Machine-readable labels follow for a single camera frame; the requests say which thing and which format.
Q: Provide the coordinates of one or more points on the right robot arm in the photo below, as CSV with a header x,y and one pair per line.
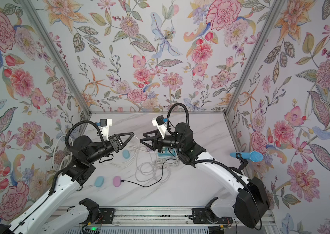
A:
x,y
247,200

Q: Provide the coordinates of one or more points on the teal power strip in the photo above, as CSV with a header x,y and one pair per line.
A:
x,y
167,153

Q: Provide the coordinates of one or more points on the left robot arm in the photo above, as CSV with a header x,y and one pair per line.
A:
x,y
66,181

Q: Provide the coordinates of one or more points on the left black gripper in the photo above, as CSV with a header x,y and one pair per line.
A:
x,y
117,146

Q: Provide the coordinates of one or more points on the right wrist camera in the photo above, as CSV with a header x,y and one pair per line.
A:
x,y
161,123

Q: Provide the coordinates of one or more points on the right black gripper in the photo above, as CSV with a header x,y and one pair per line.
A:
x,y
160,143

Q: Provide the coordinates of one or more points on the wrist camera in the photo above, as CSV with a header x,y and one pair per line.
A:
x,y
161,123
104,125

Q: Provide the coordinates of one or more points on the teal earbud case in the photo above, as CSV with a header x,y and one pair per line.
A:
x,y
99,181
126,154

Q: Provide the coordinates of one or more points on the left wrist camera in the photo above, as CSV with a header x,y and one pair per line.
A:
x,y
104,125

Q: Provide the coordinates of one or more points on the pink earbud case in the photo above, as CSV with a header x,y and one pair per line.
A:
x,y
117,181

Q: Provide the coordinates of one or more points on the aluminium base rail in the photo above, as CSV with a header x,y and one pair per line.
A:
x,y
155,215

